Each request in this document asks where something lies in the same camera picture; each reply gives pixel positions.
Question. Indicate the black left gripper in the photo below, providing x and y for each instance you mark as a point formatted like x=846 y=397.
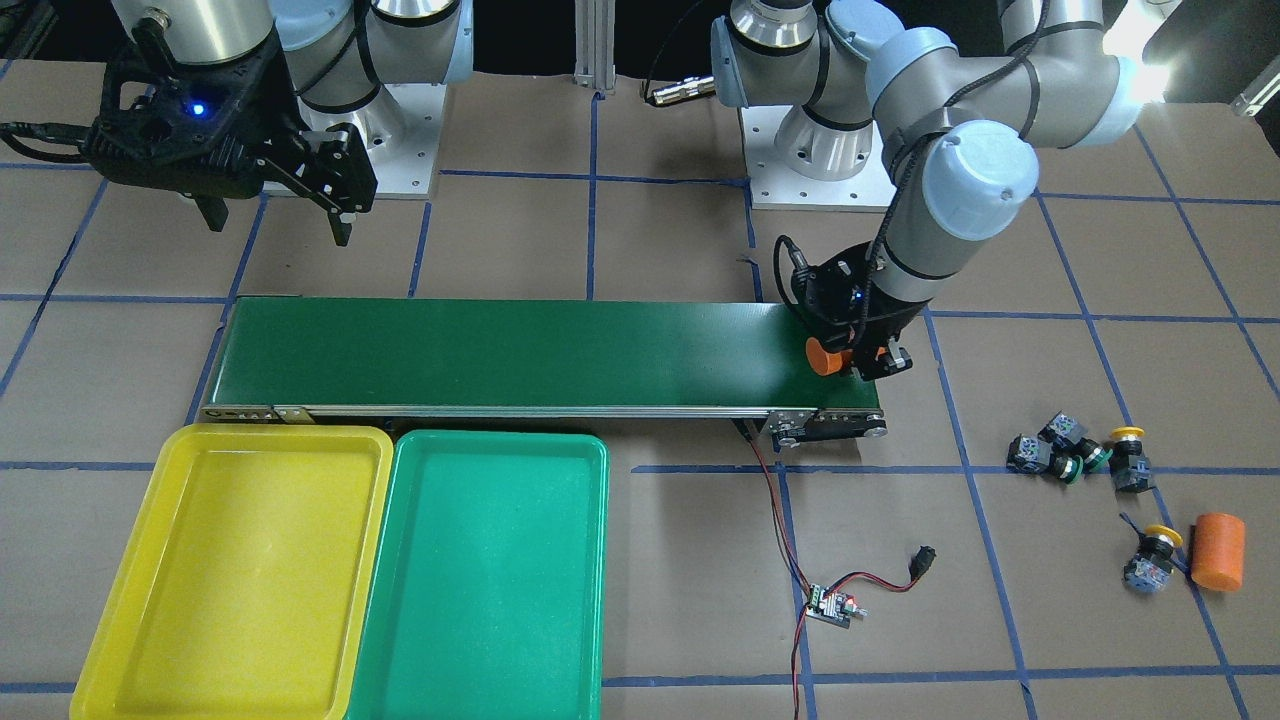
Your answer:
x=884 y=325

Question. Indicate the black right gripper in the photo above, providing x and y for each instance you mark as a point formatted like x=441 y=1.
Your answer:
x=283 y=135

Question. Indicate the green push button switch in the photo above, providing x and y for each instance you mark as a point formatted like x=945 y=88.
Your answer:
x=1030 y=455

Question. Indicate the yellow push button switch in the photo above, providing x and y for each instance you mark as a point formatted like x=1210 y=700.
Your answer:
x=1129 y=465

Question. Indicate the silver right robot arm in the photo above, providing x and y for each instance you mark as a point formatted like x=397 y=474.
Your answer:
x=324 y=42

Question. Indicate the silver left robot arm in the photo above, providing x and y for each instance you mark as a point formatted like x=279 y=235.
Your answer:
x=960 y=136

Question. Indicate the green conveyor belt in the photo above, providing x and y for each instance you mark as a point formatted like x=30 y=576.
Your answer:
x=299 y=359

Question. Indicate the black barrel plug connector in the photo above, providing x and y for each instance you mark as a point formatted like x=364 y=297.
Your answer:
x=921 y=562

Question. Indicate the small motor controller board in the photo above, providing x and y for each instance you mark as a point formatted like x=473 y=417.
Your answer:
x=832 y=607

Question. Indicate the yellow plastic tray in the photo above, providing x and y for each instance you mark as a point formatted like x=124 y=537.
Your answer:
x=243 y=589

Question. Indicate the green plastic tray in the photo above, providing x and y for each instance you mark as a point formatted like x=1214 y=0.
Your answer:
x=487 y=600

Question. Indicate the orange foam cylinder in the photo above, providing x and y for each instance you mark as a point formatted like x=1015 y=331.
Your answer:
x=1217 y=558

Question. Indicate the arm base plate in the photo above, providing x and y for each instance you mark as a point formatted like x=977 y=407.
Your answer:
x=400 y=150
x=797 y=164

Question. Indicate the aluminium frame post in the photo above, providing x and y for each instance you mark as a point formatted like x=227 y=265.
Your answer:
x=593 y=29

